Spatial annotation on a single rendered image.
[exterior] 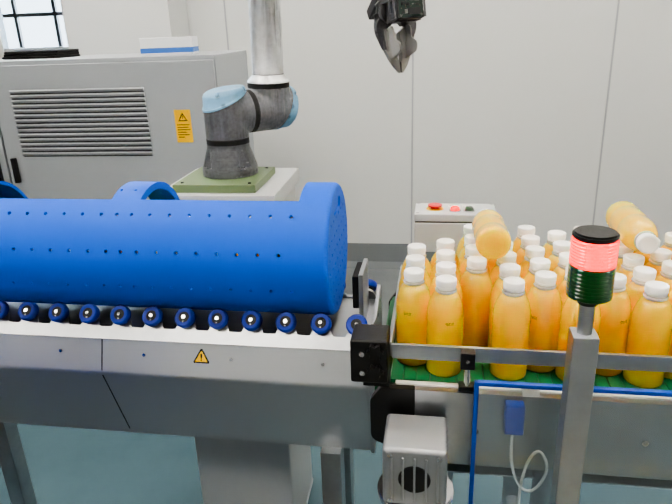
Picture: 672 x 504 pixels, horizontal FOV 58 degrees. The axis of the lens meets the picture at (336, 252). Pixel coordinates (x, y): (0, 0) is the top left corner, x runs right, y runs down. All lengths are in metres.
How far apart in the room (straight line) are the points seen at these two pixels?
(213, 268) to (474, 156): 2.93
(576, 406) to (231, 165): 1.05
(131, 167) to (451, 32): 2.03
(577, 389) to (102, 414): 1.09
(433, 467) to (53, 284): 0.87
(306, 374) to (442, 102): 2.85
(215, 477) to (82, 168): 1.68
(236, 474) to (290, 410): 0.66
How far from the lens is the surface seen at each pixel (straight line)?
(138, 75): 2.93
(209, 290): 1.28
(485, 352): 1.17
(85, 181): 3.15
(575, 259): 0.93
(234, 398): 1.41
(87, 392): 1.57
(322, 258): 1.18
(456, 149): 3.99
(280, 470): 1.97
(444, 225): 1.54
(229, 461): 2.00
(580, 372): 1.01
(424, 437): 1.13
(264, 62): 1.72
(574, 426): 1.06
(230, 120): 1.66
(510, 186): 4.07
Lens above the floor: 1.54
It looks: 20 degrees down
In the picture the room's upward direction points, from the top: 2 degrees counter-clockwise
